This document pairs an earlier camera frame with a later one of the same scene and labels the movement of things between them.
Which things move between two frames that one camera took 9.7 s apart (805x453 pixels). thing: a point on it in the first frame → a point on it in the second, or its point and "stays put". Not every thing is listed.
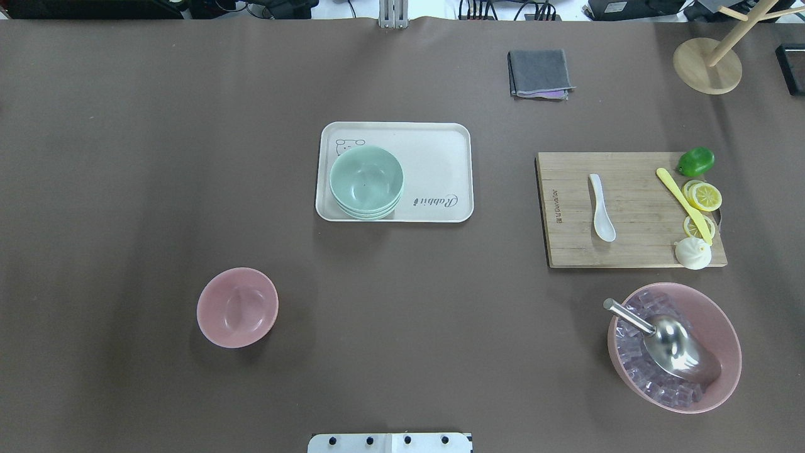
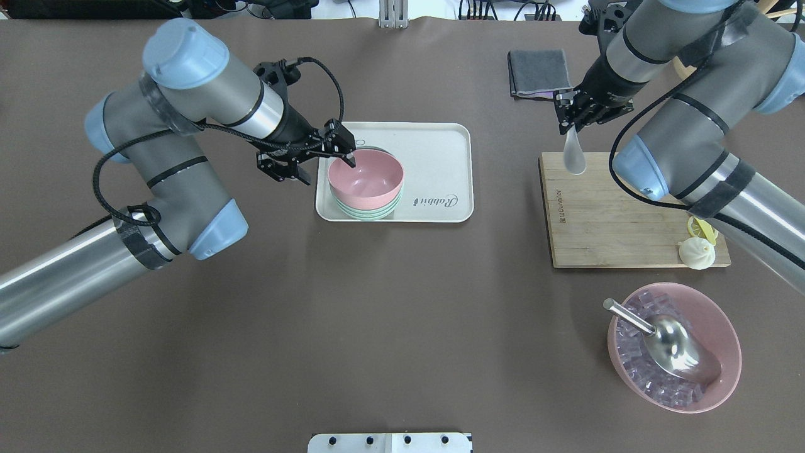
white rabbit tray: [393, 171] stays put
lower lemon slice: [692, 229] stays put
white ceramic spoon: [604, 226] → [574, 158]
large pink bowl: [712, 323] stays put
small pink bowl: [236, 307] → [375, 181]
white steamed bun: [693, 253] stays put
